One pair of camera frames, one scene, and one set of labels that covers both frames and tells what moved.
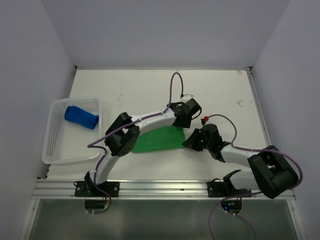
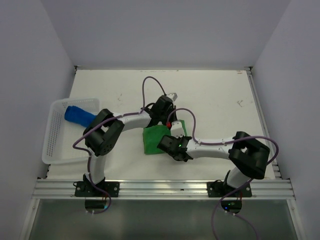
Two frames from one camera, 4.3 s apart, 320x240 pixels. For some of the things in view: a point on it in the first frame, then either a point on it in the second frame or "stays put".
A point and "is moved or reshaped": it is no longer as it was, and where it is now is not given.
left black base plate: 82,189 stays put
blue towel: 81,117 stays put
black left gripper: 187,124 → 172,108
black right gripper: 191,142 → 173,138
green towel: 169,137 is moved or reshaped
